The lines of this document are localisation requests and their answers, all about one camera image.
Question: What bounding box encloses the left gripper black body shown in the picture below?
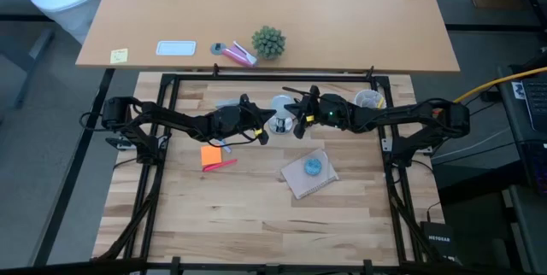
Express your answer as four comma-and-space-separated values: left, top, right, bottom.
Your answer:
213, 94, 270, 145

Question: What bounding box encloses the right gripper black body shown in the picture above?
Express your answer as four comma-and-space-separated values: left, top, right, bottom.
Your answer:
293, 85, 343, 140

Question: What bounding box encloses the black lamp power cord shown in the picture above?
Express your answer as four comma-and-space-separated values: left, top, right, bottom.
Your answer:
280, 85, 321, 99

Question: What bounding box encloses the white flood lightbulb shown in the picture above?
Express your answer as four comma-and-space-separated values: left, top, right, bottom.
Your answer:
270, 94, 296, 118

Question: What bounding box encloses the white textured cup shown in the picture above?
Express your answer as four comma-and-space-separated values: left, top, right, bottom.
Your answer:
353, 89, 388, 110

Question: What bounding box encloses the orange sticky note pad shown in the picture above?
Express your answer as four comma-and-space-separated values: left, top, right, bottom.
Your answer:
200, 144, 223, 167

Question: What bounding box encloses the pink pen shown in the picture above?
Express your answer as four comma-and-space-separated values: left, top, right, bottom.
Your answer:
202, 158, 238, 173

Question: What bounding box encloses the small green potted plant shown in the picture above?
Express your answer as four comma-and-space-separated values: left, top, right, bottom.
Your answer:
250, 25, 287, 61

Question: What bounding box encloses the beige spiral notebook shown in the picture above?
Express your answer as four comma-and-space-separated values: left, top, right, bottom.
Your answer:
280, 147, 340, 201

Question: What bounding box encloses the clear rectangular plastic tray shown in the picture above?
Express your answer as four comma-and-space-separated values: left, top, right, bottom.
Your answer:
155, 40, 197, 57

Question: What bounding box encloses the beige laminate desk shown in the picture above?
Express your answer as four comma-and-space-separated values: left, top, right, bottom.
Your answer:
75, 0, 462, 74

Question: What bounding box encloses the yellow sticky note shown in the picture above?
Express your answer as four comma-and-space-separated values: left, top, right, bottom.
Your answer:
109, 48, 129, 65

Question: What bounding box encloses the black keyboard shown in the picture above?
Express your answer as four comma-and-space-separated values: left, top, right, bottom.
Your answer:
521, 77, 547, 133

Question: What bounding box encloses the black aluminium table frame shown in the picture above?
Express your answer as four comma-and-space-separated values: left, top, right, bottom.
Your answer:
91, 72, 432, 275

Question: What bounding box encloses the black Netgear network switch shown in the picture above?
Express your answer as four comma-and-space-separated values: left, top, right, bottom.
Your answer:
420, 220, 458, 263

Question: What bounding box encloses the thick yellow cable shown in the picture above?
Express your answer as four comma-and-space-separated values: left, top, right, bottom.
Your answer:
452, 66, 547, 104

